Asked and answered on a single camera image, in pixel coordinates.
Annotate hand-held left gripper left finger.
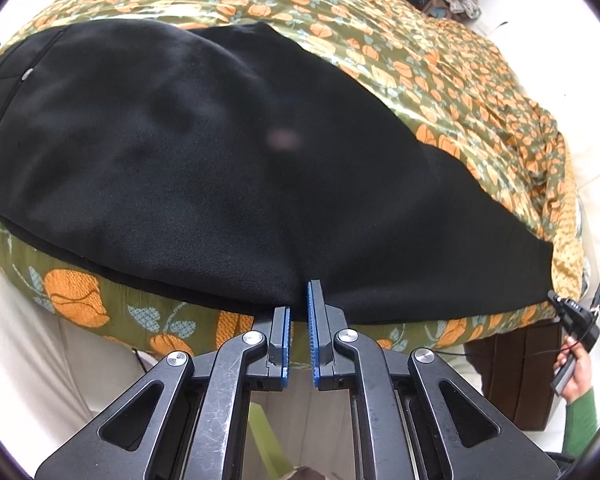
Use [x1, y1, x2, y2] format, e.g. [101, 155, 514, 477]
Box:
[35, 305, 293, 480]

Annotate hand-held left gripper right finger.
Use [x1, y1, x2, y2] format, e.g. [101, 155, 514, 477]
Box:
[306, 280, 563, 480]

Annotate black pants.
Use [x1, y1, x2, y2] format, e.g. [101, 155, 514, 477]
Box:
[0, 22, 555, 325]

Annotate person's right forearm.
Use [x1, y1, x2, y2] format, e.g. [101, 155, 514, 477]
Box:
[562, 387, 600, 460]

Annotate person's right hand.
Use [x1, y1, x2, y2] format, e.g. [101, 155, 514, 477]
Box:
[554, 346, 594, 404]

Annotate yellow dotted blanket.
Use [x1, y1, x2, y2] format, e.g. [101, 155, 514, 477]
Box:
[550, 195, 588, 303]

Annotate brown wooden nightstand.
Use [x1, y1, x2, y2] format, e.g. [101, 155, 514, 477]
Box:
[462, 320, 573, 431]

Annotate yellow-green paper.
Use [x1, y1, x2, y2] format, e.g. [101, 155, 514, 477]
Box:
[247, 402, 293, 476]

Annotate orange floral green quilt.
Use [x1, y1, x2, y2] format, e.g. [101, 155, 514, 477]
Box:
[0, 0, 571, 361]

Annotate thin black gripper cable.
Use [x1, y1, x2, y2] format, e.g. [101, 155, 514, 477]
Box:
[427, 335, 588, 361]

